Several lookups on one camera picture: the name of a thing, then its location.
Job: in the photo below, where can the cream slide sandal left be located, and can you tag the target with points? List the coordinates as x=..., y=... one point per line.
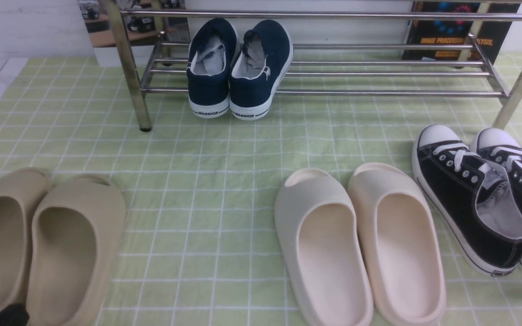
x=316, y=227

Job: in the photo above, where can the cream slide sandal right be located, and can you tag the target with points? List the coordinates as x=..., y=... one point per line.
x=399, y=244

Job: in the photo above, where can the black canvas sneaker left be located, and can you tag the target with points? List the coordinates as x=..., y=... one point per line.
x=473, y=195

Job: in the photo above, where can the cream slide sandal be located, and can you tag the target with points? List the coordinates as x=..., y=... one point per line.
x=399, y=244
x=316, y=227

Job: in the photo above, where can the metal shoe rack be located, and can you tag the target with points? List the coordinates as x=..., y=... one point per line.
x=168, y=75

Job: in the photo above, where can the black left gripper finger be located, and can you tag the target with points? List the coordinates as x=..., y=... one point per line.
x=14, y=315

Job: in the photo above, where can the tan slide sandal left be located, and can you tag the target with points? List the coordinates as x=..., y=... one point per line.
x=21, y=191

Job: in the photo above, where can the green checkered tablecloth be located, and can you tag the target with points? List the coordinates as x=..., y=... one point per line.
x=200, y=248

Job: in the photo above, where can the tan slide sandal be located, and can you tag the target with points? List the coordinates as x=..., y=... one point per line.
x=21, y=191
x=76, y=233

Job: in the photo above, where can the tan slide sandal right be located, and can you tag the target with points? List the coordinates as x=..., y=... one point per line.
x=76, y=233

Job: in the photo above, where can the black image processing book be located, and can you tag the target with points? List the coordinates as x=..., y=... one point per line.
x=491, y=36

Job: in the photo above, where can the navy slip-on shoe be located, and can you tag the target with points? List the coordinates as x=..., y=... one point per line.
x=264, y=59
x=210, y=54

